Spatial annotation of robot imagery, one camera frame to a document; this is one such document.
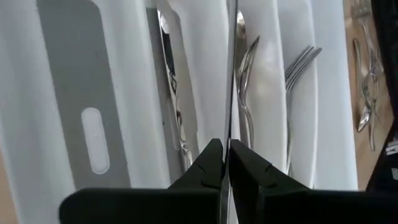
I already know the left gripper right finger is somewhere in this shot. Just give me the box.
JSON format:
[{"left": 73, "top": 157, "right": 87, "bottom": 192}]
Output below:
[{"left": 228, "top": 139, "right": 398, "bottom": 224}]

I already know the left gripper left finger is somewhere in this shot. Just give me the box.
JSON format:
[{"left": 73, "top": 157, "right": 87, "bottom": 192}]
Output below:
[{"left": 58, "top": 138, "right": 225, "bottom": 224}]

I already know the silver spoon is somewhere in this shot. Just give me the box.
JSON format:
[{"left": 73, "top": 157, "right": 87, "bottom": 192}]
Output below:
[
  {"left": 235, "top": 9, "right": 249, "bottom": 78},
  {"left": 352, "top": 37, "right": 373, "bottom": 134},
  {"left": 237, "top": 34, "right": 261, "bottom": 151}
]

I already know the silver fork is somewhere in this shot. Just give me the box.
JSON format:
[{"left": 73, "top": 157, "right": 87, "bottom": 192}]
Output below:
[
  {"left": 350, "top": 0, "right": 382, "bottom": 77},
  {"left": 283, "top": 45, "right": 323, "bottom": 177},
  {"left": 361, "top": 58, "right": 384, "bottom": 152}
]

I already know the silver table knife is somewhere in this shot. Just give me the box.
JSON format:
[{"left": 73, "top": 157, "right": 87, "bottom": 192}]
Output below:
[
  {"left": 156, "top": 8, "right": 194, "bottom": 170},
  {"left": 218, "top": 0, "right": 239, "bottom": 224}
]

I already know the white plastic cutlery tray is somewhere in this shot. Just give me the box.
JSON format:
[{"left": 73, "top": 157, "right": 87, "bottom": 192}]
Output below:
[{"left": 0, "top": 0, "right": 359, "bottom": 224}]

